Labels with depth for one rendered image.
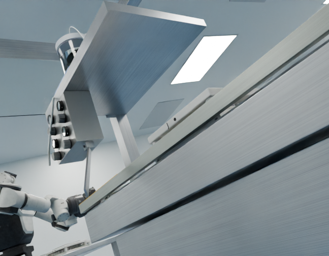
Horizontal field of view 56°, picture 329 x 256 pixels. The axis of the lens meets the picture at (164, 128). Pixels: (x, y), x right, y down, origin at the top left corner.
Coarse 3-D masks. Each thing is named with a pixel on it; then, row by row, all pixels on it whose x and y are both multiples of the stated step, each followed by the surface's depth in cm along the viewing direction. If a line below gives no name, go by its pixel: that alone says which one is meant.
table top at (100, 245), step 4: (104, 240) 251; (108, 240) 253; (112, 240) 254; (92, 244) 245; (96, 244) 246; (100, 244) 248; (104, 244) 250; (108, 244) 271; (80, 248) 239; (84, 248) 240; (88, 248) 242; (92, 248) 243; (96, 248) 262; (72, 252) 234; (76, 252) 236; (80, 252) 237; (84, 252) 250; (88, 252) 288
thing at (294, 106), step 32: (320, 64) 43; (256, 96) 52; (288, 96) 47; (320, 96) 44; (224, 128) 58; (256, 128) 52; (288, 128) 48; (320, 128) 44; (192, 160) 65; (224, 160) 58; (256, 160) 53; (128, 192) 86; (160, 192) 75; (192, 192) 66; (96, 224) 104; (128, 224) 88
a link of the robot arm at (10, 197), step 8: (8, 192) 135; (16, 192) 136; (0, 200) 134; (8, 200) 134; (16, 200) 135; (24, 200) 138; (32, 200) 141; (40, 200) 145; (0, 208) 133; (8, 208) 134; (16, 208) 136; (24, 208) 139; (32, 208) 141; (40, 208) 144
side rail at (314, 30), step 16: (320, 16) 42; (304, 32) 44; (320, 32) 43; (272, 48) 48; (288, 48) 46; (304, 48) 45; (256, 64) 51; (272, 64) 49; (240, 80) 54; (256, 80) 51; (224, 96) 57; (240, 96) 54; (208, 112) 60; (176, 128) 68; (192, 128) 64; (160, 144) 73; (176, 144) 70; (144, 160) 79; (128, 176) 85; (96, 192) 102; (112, 192) 96; (80, 208) 114
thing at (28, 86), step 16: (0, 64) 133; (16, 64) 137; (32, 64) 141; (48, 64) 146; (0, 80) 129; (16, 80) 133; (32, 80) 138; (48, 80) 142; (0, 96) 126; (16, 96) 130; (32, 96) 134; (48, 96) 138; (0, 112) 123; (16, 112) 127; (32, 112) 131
